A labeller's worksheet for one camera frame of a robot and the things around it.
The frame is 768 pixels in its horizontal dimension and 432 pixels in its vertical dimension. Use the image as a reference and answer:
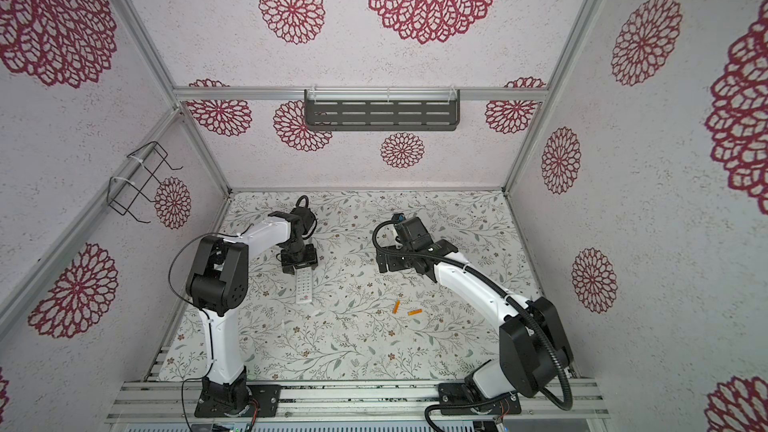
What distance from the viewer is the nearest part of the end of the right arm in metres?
0.60

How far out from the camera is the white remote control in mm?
916

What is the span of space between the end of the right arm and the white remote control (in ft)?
0.95
